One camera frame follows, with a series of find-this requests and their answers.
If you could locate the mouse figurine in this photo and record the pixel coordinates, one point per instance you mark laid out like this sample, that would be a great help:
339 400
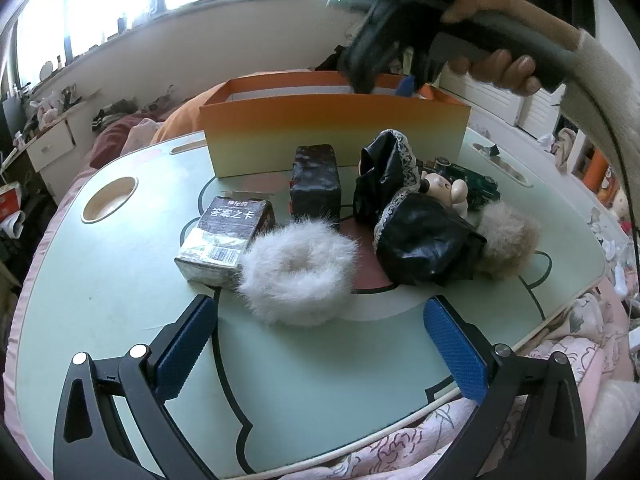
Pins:
442 187

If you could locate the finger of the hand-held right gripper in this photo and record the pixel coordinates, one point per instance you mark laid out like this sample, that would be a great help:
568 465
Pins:
406 86

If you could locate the person's right forearm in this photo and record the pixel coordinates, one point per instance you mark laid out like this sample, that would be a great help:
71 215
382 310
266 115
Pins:
600 85

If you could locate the orange bottle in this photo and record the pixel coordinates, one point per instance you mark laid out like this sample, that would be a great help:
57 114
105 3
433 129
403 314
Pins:
596 170

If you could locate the black clothes pile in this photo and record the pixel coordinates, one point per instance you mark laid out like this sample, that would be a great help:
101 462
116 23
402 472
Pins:
330 62

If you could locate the dark glossy block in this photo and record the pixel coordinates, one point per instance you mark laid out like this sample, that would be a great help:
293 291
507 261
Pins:
315 180

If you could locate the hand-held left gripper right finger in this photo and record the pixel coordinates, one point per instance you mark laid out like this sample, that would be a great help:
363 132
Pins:
455 345

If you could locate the red and white box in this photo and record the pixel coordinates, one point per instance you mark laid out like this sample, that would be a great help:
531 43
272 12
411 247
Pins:
7 202

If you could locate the black-topped card box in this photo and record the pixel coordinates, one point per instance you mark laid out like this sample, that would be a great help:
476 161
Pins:
225 230

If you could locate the white fur scrunchie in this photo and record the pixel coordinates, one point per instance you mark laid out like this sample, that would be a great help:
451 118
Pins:
300 300

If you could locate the white wardrobe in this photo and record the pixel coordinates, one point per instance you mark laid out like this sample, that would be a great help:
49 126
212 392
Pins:
500 105

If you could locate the grey clothes heap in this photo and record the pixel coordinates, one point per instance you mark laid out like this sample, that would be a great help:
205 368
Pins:
125 110

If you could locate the white plush rabbit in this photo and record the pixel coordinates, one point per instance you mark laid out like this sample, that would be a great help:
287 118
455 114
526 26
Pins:
48 110

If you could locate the orange pillow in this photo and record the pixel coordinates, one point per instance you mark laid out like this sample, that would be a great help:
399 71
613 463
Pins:
180 120

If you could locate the person's right hand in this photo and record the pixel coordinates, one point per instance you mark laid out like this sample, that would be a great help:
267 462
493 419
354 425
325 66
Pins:
500 2

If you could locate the white drawer cabinet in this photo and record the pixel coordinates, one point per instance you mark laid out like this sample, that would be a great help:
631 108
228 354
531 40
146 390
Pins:
50 145

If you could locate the green circuit board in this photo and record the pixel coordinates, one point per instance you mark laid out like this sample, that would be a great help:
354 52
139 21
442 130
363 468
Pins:
480 185

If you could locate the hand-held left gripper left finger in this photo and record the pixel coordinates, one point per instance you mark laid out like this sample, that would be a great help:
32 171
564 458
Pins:
180 345

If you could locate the cream plush toy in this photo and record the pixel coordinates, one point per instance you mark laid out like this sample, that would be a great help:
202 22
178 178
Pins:
621 207

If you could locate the beige fur scrunchie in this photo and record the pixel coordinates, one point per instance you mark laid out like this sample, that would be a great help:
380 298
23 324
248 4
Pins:
510 240

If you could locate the orange cardboard box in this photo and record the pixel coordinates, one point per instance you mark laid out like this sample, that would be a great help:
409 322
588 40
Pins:
325 130

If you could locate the pale green desktop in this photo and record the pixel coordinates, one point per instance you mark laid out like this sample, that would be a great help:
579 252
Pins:
125 310

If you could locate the white fluffy cloth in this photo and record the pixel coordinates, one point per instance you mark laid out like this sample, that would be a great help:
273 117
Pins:
615 420

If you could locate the window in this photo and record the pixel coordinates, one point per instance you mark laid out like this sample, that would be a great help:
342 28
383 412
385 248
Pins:
100 10

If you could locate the beige crumpled cloth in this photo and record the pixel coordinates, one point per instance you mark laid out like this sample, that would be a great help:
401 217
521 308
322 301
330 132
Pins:
565 150

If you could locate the dark red pillow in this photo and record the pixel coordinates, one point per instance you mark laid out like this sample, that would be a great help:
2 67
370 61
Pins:
115 140

